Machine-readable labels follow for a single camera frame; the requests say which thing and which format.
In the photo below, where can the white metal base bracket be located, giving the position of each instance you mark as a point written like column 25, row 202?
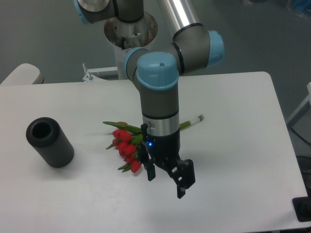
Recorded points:
column 103, row 73

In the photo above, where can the black device at table edge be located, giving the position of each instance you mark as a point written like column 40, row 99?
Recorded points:
column 302, row 207

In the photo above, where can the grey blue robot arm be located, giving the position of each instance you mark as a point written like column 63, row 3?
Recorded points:
column 155, row 74

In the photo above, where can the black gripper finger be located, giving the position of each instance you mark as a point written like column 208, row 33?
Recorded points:
column 183, row 175
column 151, row 173

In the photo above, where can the white furniture frame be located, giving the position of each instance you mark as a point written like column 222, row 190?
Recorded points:
column 297, row 114

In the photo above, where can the white chair backrest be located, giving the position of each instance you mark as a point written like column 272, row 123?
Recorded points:
column 24, row 74

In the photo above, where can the black cylindrical vase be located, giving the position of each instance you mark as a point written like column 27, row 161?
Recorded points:
column 48, row 139

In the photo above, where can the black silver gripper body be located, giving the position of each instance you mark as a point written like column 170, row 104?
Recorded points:
column 161, row 141

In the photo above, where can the blue items in bag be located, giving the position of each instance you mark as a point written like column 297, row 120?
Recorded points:
column 300, row 7

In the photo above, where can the red tulip bouquet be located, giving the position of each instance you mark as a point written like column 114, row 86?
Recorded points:
column 126, row 139

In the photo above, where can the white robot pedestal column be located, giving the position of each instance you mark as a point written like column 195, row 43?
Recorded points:
column 125, row 36

